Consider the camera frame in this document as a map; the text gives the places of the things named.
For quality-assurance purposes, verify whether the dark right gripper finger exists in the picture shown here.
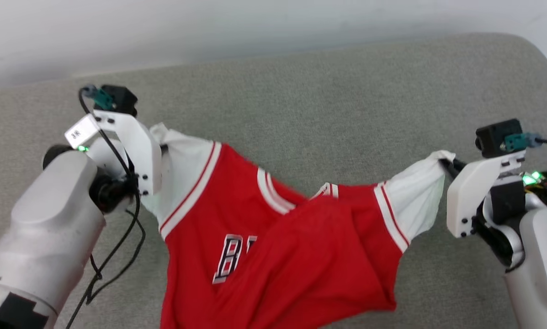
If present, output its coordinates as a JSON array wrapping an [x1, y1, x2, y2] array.
[[439, 157, 468, 181]]

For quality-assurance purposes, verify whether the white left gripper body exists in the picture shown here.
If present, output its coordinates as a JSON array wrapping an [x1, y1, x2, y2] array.
[[93, 110, 163, 196]]

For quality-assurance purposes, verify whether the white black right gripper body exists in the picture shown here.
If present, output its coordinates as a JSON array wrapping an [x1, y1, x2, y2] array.
[[446, 150, 528, 239]]

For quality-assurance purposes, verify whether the red jersey with white sleeves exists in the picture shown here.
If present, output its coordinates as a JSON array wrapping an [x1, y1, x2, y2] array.
[[138, 122, 457, 329]]

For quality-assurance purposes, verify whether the white paper label tag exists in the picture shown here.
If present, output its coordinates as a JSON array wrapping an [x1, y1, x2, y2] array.
[[64, 114, 101, 150]]

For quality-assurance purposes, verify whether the grey fabric sofa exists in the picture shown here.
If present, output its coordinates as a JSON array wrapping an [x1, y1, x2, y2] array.
[[0, 32, 547, 329]]

